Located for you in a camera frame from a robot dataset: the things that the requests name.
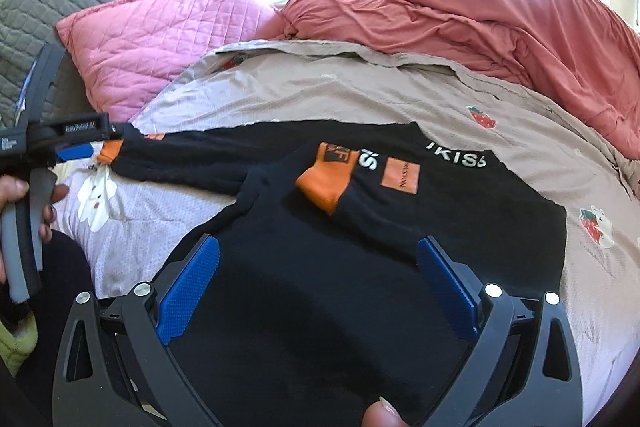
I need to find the salmon red duvet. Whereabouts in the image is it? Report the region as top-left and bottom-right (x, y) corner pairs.
(277, 0), (640, 160)

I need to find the person's right hand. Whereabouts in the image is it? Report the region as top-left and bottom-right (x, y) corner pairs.
(361, 397), (408, 427)

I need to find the yellow green cloth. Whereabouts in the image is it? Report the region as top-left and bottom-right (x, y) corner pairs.
(0, 307), (39, 375)

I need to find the black sweater with orange patches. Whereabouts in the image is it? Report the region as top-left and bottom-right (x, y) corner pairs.
(97, 119), (568, 427)

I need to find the pink quilted pillow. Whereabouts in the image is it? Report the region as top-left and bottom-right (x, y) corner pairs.
(55, 0), (281, 124)

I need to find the beige strawberry print blanket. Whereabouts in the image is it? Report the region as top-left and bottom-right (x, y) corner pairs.
(50, 38), (640, 427)

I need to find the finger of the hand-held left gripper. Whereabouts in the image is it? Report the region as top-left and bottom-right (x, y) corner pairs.
(50, 123), (132, 164)

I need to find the person's left hand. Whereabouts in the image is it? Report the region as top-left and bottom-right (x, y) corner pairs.
(0, 176), (71, 244)

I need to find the person's leg in dark trousers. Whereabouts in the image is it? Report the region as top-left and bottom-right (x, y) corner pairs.
(12, 229), (98, 375)

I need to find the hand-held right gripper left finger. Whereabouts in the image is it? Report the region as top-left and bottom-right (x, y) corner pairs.
(52, 233), (223, 427)

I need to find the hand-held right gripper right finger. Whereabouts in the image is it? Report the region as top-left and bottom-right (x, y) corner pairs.
(417, 234), (585, 427)

